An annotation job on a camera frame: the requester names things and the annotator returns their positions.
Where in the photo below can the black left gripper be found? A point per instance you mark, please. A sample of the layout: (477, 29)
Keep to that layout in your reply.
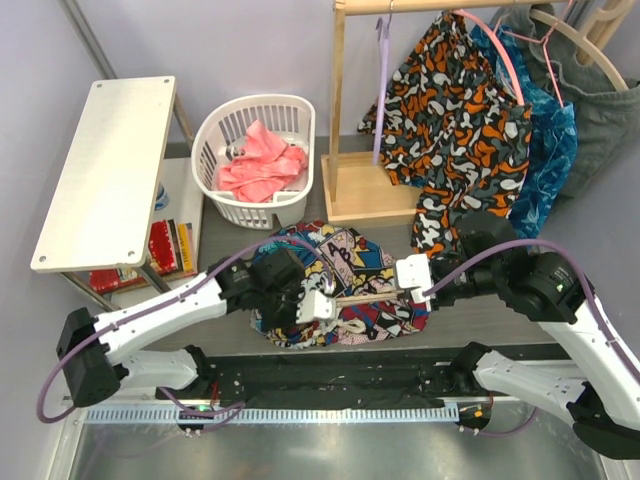
(268, 322)

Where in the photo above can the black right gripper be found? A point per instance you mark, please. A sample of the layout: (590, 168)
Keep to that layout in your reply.
(437, 299)

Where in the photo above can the comic print shorts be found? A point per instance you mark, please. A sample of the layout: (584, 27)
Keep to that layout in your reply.
(341, 262)

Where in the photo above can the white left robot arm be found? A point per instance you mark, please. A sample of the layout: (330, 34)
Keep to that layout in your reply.
(104, 353)

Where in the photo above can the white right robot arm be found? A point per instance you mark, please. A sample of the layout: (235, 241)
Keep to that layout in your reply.
(541, 281)

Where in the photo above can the blue patterned shorts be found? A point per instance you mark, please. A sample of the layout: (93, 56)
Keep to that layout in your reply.
(542, 145)

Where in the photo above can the orange camouflage shorts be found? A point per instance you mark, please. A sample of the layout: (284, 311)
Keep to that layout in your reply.
(419, 96)

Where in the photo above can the grey shorts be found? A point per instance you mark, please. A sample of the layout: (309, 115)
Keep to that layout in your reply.
(606, 119)

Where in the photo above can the purple plastic hanger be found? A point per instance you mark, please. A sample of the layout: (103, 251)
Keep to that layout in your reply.
(383, 30)

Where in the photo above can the large wooden hanger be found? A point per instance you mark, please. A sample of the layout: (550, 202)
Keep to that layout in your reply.
(593, 36)

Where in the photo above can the pink cloth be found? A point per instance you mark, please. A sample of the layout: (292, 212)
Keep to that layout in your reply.
(266, 164)

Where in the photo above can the wooden clothes rack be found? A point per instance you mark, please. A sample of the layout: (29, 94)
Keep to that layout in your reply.
(357, 192)

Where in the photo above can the white laundry basket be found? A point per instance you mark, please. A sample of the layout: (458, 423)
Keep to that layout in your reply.
(223, 134)

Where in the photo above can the white shelf table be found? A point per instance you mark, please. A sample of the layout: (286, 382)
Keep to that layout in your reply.
(116, 181)

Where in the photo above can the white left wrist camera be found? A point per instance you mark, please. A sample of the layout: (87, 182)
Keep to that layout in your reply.
(315, 306)

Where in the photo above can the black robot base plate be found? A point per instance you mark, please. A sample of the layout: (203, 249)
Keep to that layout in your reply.
(375, 379)

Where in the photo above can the white slotted cable duct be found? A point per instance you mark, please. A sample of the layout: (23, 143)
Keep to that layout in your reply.
(167, 414)

